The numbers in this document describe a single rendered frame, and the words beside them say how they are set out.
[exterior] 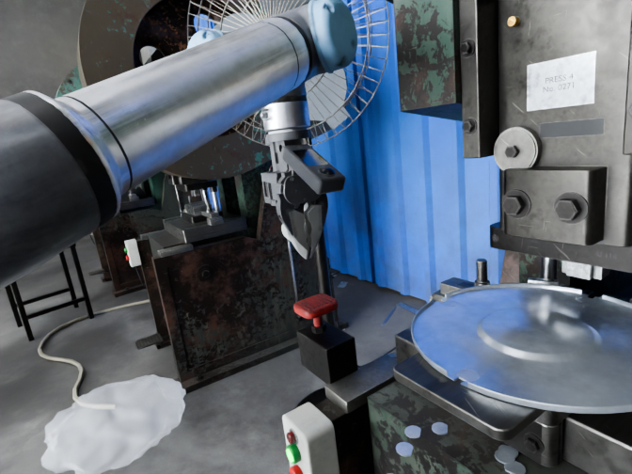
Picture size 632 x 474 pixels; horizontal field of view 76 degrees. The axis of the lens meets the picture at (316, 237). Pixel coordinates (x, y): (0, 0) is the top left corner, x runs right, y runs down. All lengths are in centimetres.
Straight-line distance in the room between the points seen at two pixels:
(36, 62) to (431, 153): 577
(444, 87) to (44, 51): 665
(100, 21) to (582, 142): 145
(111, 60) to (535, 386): 149
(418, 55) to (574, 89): 19
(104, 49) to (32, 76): 535
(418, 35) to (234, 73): 29
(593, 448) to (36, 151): 57
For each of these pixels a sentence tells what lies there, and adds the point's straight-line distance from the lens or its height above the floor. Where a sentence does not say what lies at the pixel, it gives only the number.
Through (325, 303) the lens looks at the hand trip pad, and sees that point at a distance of 71.
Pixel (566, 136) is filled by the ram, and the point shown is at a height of 101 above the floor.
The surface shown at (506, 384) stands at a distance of 47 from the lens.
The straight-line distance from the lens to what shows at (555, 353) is 52.
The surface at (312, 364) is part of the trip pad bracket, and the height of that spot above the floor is 66.
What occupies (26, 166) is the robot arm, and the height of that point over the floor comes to 104.
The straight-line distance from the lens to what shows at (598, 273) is 63.
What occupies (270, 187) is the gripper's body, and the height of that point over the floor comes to 97.
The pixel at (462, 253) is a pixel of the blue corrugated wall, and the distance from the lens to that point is 221.
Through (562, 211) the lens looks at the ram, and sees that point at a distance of 50.
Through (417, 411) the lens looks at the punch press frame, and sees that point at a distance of 65.
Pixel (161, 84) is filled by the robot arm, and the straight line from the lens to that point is 34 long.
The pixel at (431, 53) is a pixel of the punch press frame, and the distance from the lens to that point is 58.
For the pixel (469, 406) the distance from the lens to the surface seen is 44.
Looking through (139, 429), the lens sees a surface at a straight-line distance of 167.
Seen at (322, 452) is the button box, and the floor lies 59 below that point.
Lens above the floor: 104
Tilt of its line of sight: 14 degrees down
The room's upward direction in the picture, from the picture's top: 7 degrees counter-clockwise
